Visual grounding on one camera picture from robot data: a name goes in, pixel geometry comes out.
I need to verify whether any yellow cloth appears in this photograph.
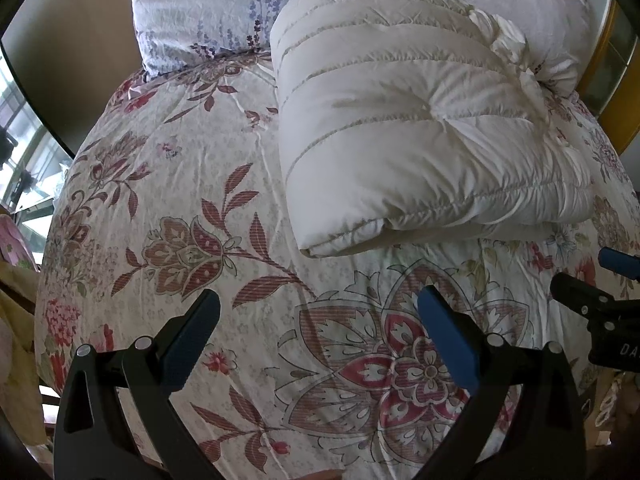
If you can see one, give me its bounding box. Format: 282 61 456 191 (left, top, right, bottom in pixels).
0 260 48 446

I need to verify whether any pink floral cloth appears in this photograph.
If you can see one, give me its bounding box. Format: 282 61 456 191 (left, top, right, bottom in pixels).
0 212 37 268

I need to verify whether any pale pink printed pillow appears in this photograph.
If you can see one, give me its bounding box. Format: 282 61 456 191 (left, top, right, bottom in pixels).
367 0 602 97

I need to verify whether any lavender floral pillow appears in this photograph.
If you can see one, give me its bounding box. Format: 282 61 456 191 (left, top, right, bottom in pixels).
129 0 372 82

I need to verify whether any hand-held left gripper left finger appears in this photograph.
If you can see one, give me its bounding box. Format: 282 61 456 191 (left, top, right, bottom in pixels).
54 288 223 480

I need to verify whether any golden satin cloth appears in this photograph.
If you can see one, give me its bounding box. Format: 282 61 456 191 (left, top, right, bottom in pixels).
580 366 633 461

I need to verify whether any wooden headboard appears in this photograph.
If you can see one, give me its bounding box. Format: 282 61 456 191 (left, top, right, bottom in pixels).
574 0 640 157

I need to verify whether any glass balcony window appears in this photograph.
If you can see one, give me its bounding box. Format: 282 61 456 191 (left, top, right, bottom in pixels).
0 50 73 226

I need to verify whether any floral bed sheet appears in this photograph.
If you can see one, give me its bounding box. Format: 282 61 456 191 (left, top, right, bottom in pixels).
34 50 640 480

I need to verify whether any white puffer jacket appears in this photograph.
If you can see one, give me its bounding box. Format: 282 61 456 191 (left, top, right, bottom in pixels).
270 0 599 259

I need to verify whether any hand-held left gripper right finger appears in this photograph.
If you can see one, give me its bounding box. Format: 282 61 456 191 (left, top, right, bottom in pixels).
416 285 587 480

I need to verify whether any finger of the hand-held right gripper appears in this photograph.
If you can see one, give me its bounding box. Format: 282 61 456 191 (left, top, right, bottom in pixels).
550 272 640 319
598 246 640 283

